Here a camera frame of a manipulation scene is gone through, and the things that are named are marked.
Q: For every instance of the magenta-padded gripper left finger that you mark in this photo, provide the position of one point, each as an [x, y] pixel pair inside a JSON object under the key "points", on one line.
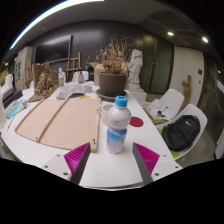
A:
{"points": [[77, 159]]}

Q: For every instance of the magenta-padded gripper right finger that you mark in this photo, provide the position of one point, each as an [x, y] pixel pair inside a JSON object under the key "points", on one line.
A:
{"points": [[146, 159]]}

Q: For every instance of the white blue-capped drink bottle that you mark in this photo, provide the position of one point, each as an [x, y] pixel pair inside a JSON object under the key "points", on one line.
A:
{"points": [[117, 123]]}

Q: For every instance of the flat round red coaster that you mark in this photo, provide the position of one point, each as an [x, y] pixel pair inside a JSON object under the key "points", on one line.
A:
{"points": [[136, 122]]}

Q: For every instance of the black backpack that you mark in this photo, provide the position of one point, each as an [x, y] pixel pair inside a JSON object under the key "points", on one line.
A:
{"points": [[181, 133]]}

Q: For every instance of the paper pile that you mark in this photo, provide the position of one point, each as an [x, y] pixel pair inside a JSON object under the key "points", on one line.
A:
{"points": [[156, 108]]}

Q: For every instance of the white mug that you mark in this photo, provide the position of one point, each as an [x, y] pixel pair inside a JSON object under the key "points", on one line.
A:
{"points": [[104, 113]]}

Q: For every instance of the yellow marker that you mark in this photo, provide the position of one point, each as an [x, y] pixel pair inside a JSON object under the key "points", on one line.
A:
{"points": [[84, 97]]}

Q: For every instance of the white chair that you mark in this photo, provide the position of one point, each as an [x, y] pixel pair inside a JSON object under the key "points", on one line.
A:
{"points": [[196, 111], [86, 76], [173, 98]]}

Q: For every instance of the grey plant saucer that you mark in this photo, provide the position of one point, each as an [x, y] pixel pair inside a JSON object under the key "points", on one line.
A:
{"points": [[105, 98]]}

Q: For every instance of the printed newspaper sheet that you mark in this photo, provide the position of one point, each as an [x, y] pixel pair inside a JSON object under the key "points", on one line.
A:
{"points": [[71, 90]]}

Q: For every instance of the small white cup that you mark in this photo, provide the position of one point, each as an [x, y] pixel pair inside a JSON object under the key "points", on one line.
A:
{"points": [[88, 89]]}

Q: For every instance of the wooden figure sculpture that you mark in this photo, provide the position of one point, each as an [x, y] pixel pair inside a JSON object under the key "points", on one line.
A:
{"points": [[187, 91]]}

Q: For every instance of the colourful picture book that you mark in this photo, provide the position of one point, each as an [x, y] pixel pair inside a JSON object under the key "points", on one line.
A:
{"points": [[16, 108]]}

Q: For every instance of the green spray bottle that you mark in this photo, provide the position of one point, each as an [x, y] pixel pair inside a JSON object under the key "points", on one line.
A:
{"points": [[61, 80]]}

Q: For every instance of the dried plant in dark pot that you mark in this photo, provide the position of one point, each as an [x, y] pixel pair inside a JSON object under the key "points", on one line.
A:
{"points": [[112, 85]]}

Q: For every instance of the brown cardboard box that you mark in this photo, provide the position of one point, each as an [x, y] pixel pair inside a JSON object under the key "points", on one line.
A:
{"points": [[98, 75]]}

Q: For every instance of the black box stack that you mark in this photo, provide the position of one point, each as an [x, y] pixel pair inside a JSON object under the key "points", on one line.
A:
{"points": [[11, 96]]}

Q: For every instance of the wooden easel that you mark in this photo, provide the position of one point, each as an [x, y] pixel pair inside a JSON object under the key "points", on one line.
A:
{"points": [[74, 65]]}

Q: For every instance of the white plaster statue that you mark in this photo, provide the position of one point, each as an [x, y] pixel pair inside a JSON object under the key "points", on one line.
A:
{"points": [[136, 63]]}

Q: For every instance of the white cabinet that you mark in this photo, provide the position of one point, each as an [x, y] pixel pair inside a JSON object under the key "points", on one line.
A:
{"points": [[23, 66]]}

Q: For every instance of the long ceiling light strip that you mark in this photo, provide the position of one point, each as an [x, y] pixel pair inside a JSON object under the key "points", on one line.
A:
{"points": [[43, 15]]}

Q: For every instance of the black wall screen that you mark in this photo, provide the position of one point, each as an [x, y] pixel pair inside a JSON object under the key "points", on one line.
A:
{"points": [[53, 50]]}

